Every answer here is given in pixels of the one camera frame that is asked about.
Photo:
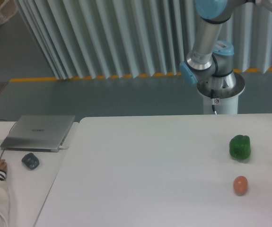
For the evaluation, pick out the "dark grey 3D mouse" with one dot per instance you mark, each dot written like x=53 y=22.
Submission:
x=30 y=161

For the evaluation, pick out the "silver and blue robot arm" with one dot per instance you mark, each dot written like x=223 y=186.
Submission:
x=209 y=42

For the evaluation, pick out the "brown egg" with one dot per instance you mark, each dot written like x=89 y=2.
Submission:
x=240 y=185

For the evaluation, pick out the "corrugated metal panel barrier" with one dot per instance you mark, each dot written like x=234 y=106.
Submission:
x=95 y=38

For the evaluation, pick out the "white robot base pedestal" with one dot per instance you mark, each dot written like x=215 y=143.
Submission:
x=220 y=94

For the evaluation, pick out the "silver closed laptop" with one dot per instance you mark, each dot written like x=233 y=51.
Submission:
x=38 y=133

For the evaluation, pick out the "green bell pepper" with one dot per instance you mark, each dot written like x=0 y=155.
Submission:
x=240 y=147

